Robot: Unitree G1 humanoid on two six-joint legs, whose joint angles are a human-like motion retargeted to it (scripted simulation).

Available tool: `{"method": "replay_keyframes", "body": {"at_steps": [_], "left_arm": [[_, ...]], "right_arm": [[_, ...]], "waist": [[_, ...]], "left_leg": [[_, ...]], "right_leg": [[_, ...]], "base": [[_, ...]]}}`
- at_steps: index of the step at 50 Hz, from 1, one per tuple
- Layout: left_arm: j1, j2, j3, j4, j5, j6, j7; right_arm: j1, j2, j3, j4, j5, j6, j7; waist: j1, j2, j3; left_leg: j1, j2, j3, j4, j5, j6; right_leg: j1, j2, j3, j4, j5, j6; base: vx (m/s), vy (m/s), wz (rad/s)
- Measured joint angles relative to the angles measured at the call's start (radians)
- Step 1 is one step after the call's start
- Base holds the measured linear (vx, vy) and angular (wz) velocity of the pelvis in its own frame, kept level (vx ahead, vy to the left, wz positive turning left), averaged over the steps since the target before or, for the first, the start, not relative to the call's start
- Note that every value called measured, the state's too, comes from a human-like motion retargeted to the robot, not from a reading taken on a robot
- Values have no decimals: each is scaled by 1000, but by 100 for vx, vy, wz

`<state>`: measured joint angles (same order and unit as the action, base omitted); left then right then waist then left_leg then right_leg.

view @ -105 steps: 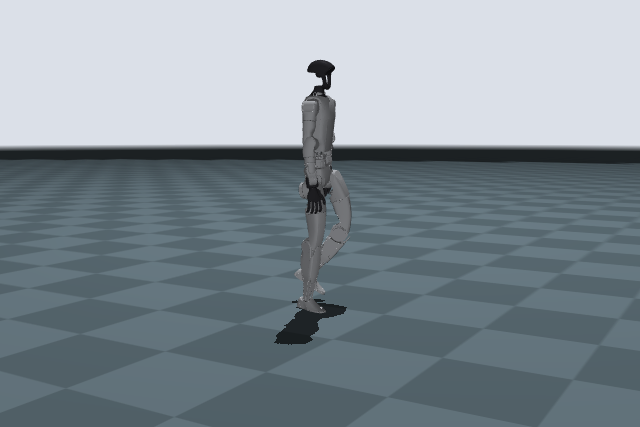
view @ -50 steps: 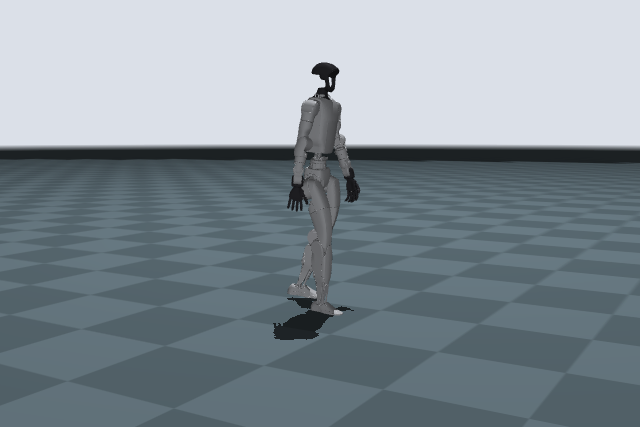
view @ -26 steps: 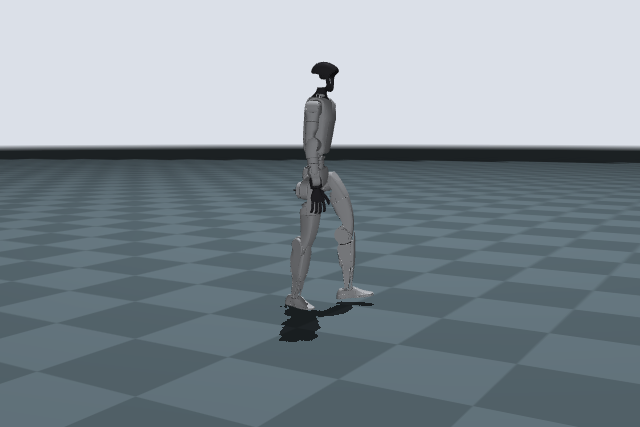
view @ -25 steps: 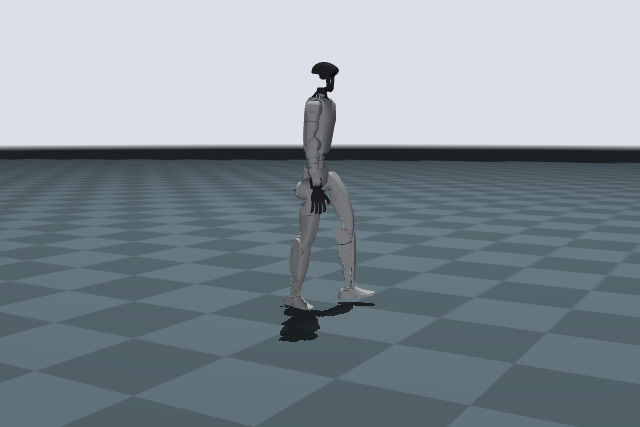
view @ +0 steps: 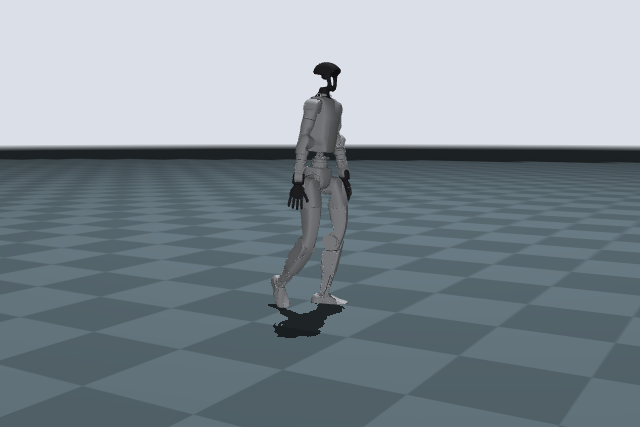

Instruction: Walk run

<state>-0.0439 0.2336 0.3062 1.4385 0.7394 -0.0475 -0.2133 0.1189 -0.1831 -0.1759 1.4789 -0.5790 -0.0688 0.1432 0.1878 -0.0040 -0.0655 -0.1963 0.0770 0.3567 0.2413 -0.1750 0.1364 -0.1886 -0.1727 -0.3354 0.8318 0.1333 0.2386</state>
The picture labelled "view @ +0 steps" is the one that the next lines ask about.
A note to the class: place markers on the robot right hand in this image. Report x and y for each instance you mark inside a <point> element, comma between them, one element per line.
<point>297,192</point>

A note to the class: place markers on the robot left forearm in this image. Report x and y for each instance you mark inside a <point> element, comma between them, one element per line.
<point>341,161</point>

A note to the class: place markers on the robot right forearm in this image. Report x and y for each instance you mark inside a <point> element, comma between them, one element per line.
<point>301,158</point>

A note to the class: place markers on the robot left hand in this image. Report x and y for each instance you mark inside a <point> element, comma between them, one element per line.
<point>347,184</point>

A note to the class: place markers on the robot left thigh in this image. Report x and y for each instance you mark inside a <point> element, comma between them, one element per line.
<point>338,209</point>

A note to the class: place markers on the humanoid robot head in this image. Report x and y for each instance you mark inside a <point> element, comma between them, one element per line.
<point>327,70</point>

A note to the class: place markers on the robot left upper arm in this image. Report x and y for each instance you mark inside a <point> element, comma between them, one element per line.
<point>340,138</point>

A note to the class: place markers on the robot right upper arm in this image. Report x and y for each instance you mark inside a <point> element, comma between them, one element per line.
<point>312,107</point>

